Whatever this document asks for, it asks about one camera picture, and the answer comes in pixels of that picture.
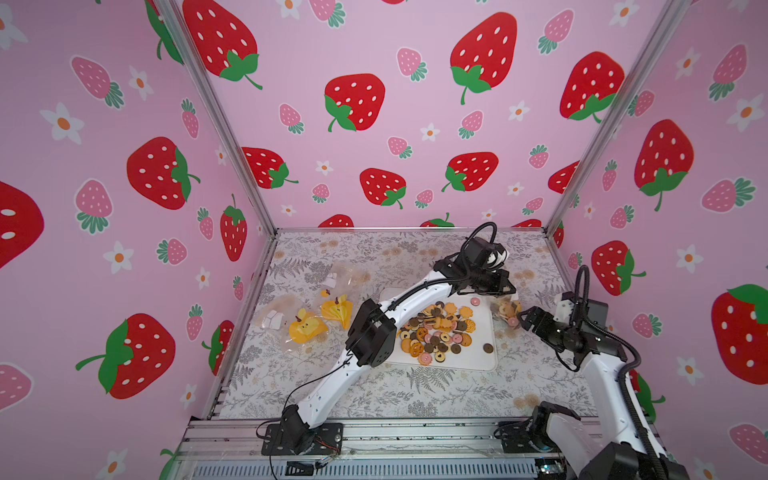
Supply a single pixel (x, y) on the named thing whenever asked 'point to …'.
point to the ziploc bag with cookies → (293, 322)
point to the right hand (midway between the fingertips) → (526, 320)
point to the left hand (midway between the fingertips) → (520, 290)
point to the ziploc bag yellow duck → (343, 286)
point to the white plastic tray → (457, 333)
